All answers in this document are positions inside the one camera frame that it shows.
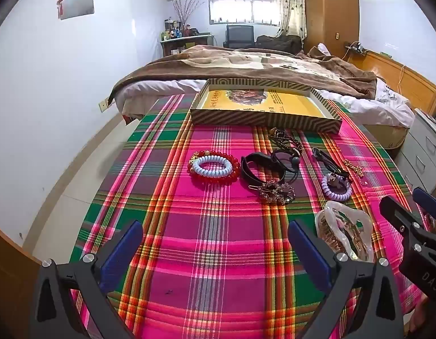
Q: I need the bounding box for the silver wall panel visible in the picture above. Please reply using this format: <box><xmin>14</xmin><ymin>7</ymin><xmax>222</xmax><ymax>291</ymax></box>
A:
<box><xmin>59</xmin><ymin>0</ymin><xmax>96</xmax><ymax>21</ymax></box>

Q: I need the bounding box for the striped cardboard tray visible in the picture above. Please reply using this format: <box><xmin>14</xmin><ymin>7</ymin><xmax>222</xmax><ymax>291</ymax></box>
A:
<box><xmin>190</xmin><ymin>78</ymin><xmax>343</xmax><ymax>133</ymax></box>

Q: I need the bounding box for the brown striped hair claw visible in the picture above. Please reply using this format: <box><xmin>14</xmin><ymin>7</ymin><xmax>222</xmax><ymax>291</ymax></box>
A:
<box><xmin>319</xmin><ymin>215</ymin><xmax>369</xmax><ymax>260</ymax></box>

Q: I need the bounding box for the brown blanket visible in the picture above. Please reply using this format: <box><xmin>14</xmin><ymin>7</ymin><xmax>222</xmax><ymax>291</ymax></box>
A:
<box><xmin>110</xmin><ymin>44</ymin><xmax>377</xmax><ymax>105</ymax></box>

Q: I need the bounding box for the window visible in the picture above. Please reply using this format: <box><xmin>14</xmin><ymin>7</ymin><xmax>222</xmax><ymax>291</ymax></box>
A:
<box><xmin>208</xmin><ymin>0</ymin><xmax>280</xmax><ymax>26</ymax></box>

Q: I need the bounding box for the clear plastic hair claw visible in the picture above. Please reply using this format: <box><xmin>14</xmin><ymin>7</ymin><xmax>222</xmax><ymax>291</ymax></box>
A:
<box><xmin>314</xmin><ymin>201</ymin><xmax>375</xmax><ymax>262</ymax></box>

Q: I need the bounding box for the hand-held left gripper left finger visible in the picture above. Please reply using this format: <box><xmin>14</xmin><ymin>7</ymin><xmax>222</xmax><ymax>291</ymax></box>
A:
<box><xmin>30</xmin><ymin>220</ymin><xmax>145</xmax><ymax>339</ymax></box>

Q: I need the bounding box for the rhinestone hair clip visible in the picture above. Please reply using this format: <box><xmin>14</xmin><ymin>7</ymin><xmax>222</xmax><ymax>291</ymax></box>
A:
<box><xmin>251</xmin><ymin>180</ymin><xmax>296</xmax><ymax>205</ymax></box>

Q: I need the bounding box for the red bead bracelet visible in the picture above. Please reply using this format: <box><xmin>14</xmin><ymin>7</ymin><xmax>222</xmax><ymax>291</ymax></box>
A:
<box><xmin>188</xmin><ymin>151</ymin><xmax>241</xmax><ymax>185</ymax></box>

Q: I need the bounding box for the black beaded hair clip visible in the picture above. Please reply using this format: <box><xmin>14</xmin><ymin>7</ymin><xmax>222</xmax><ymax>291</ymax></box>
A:
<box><xmin>267</xmin><ymin>127</ymin><xmax>303</xmax><ymax>156</ymax></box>

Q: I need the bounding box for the vase of bare branches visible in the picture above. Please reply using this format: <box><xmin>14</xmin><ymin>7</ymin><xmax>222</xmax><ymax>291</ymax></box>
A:
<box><xmin>172</xmin><ymin>0</ymin><xmax>204</xmax><ymax>38</ymax></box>

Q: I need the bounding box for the gold chain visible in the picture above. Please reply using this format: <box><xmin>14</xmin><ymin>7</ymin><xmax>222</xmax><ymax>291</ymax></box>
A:
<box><xmin>343</xmin><ymin>160</ymin><xmax>364</xmax><ymax>179</ymax></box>

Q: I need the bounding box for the black office chair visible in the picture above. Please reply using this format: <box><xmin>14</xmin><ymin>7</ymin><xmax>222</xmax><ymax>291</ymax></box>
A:
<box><xmin>223</xmin><ymin>25</ymin><xmax>256</xmax><ymax>48</ymax></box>

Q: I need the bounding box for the wooden furniture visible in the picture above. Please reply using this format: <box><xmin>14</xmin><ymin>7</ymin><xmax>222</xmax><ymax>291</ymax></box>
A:
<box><xmin>0</xmin><ymin>222</ymin><xmax>42</xmax><ymax>339</ymax></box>

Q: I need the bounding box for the grey drawer cabinet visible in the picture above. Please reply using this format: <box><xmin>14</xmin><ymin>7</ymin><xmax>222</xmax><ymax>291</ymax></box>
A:
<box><xmin>396</xmin><ymin>108</ymin><xmax>436</xmax><ymax>195</ymax></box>

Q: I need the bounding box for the white desk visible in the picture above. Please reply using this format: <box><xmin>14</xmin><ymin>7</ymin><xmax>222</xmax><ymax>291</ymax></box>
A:
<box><xmin>160</xmin><ymin>34</ymin><xmax>215</xmax><ymax>57</ymax></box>

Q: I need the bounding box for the wooden bed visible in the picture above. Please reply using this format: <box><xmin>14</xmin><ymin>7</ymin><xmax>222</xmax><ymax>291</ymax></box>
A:
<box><xmin>110</xmin><ymin>44</ymin><xmax>436</xmax><ymax>151</ymax></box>

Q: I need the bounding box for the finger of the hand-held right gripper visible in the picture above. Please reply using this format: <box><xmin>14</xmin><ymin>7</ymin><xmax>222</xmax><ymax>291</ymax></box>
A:
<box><xmin>379</xmin><ymin>195</ymin><xmax>432</xmax><ymax>242</ymax></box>
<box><xmin>412</xmin><ymin>187</ymin><xmax>436</xmax><ymax>221</ymax></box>

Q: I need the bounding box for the dark bag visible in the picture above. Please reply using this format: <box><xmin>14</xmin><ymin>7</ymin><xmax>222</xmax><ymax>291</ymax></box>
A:
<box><xmin>256</xmin><ymin>34</ymin><xmax>303</xmax><ymax>54</ymax></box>

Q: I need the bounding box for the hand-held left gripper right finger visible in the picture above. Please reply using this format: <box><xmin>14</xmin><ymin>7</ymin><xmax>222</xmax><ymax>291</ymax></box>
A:
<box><xmin>288</xmin><ymin>220</ymin><xmax>404</xmax><ymax>339</ymax></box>

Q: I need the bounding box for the wooden wardrobe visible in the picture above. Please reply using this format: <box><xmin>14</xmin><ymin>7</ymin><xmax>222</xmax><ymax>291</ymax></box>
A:
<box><xmin>303</xmin><ymin>0</ymin><xmax>360</xmax><ymax>55</ymax></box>

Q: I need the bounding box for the white spiral hair tie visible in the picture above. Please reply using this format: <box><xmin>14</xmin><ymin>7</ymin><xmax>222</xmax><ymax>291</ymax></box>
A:
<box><xmin>193</xmin><ymin>152</ymin><xmax>233</xmax><ymax>179</ymax></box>

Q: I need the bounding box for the group of bottles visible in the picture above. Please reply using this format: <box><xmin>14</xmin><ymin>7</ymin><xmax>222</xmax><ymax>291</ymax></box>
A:
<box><xmin>161</xmin><ymin>18</ymin><xmax>185</xmax><ymax>41</ymax></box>

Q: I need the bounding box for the black headband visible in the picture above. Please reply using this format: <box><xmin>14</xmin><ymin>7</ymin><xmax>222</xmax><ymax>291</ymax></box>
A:
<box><xmin>241</xmin><ymin>152</ymin><xmax>286</xmax><ymax>193</ymax></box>

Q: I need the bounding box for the purple spiral hair tie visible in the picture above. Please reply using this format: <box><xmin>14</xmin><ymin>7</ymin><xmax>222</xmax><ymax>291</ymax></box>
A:
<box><xmin>321</xmin><ymin>172</ymin><xmax>353</xmax><ymax>200</ymax></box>

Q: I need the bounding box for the white bedsheet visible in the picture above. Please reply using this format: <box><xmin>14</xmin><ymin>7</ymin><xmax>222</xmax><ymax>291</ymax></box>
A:
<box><xmin>114</xmin><ymin>78</ymin><xmax>415</xmax><ymax>129</ymax></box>

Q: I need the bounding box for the patterned curtain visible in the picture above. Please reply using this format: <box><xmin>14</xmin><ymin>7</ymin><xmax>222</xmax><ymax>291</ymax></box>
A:
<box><xmin>273</xmin><ymin>0</ymin><xmax>307</xmax><ymax>41</ymax></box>

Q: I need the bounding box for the pink plaid tablecloth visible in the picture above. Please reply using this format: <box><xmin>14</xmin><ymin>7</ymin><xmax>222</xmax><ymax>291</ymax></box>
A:
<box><xmin>70</xmin><ymin>94</ymin><xmax>434</xmax><ymax>339</ymax></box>

